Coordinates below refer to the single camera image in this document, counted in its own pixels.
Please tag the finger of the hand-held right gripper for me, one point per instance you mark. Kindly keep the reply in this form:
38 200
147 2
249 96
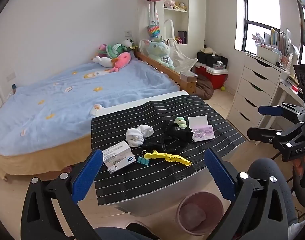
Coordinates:
261 132
268 110

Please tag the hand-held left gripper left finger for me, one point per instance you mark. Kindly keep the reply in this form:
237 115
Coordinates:
88 173

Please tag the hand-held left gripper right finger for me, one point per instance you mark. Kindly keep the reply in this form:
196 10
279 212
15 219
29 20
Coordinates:
218 173

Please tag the pink trash bin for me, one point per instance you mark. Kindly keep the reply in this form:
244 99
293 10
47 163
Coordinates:
217 205

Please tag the white medicine box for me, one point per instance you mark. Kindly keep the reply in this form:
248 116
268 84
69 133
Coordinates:
117 157

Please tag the purple printed paper box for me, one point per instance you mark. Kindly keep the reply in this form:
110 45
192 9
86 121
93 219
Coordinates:
203 133

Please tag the black pouch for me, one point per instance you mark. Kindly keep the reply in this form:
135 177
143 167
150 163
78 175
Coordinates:
178 133

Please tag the white socks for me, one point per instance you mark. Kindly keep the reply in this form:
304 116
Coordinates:
137 135

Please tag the small green plush toy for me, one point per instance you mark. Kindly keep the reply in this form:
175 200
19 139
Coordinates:
180 122

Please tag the person's right hand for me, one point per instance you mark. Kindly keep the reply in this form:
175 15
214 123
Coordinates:
298 166

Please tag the white drawer cabinet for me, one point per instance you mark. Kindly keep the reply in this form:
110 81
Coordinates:
255 90

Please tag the white desk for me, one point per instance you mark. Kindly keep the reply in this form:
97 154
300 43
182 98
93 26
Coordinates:
288 90

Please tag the red pen case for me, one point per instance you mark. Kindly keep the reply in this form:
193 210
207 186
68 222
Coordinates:
294 88

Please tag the person's right leg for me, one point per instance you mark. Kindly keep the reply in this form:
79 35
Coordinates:
267 167

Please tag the person's leg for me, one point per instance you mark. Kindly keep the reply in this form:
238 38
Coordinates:
267 167
122 233

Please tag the crumpled clear plastic bag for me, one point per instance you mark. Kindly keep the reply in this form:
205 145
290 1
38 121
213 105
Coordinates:
193 216

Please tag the yellow hair clip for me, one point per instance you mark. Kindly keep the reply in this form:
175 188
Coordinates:
167 156

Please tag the white storage box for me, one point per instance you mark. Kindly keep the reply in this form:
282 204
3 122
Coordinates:
267 53

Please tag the green binder clip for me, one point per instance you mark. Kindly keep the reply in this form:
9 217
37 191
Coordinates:
145 161

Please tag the black clamp tool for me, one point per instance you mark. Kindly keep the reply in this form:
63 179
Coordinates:
165 142

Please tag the red cooler box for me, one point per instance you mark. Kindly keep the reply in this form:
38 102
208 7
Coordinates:
215 76

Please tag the clear lidded container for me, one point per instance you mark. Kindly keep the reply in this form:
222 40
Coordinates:
219 65

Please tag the brown floor cushion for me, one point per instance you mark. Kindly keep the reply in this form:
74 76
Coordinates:
205 88

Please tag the person's left leg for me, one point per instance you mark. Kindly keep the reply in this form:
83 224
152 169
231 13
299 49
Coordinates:
122 233

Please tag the white table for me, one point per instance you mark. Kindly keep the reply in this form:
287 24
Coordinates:
155 201

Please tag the light blue blanket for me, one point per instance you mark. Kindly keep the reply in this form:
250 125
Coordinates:
67 105

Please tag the row of books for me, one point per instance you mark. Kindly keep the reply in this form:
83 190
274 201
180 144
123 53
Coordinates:
277 38

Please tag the black striped table mat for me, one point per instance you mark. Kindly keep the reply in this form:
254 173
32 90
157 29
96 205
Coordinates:
167 110

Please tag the black storage boxes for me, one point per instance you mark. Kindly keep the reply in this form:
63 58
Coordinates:
205 58

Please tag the beige hat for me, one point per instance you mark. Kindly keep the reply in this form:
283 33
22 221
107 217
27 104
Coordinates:
209 50

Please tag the clear plastic corner guard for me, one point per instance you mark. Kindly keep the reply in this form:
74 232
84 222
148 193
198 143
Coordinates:
188 76

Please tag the person's white shirt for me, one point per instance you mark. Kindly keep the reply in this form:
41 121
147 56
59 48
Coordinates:
296 231

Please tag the black framed window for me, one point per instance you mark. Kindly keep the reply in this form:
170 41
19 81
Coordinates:
260 10

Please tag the white seal plush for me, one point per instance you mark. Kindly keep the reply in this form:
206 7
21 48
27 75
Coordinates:
102 61

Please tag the small toys in niche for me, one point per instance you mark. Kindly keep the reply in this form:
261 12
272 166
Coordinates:
181 38

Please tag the pink fish plush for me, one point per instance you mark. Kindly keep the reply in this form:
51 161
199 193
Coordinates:
122 60

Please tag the large teal unicorn plush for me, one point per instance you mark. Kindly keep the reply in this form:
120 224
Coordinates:
158 52

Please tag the purple pink plush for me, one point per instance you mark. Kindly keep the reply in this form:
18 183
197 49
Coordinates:
102 50

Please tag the green striped plush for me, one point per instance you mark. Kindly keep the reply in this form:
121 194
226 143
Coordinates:
116 50

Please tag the white green duck plush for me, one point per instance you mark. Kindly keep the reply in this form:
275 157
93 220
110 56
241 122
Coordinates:
128 43

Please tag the yellow shelf plush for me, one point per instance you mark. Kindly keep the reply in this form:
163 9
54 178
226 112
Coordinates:
181 5

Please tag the rainbow pop bag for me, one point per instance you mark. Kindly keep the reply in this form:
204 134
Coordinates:
153 31

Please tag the pink white shelf plush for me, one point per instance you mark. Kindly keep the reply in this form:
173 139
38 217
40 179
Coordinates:
168 3

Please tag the wooden bed frame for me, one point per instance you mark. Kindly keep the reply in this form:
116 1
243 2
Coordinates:
42 158

